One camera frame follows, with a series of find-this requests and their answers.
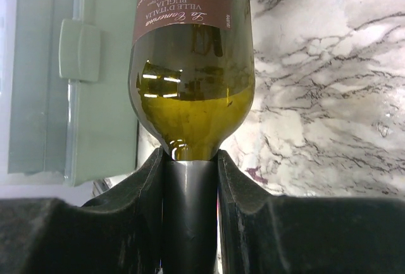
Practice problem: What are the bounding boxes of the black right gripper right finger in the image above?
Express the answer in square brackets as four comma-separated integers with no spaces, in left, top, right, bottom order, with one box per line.
[217,151,404,273]

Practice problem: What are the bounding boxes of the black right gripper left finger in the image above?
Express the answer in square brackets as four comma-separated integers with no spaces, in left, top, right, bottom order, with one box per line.
[1,148,164,273]

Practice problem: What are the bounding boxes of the green wine bottle brown label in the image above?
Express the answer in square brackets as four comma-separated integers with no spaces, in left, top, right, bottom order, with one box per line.
[128,0,255,273]

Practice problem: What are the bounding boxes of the translucent plastic storage box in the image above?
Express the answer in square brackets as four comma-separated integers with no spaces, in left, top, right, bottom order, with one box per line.
[1,0,138,186]

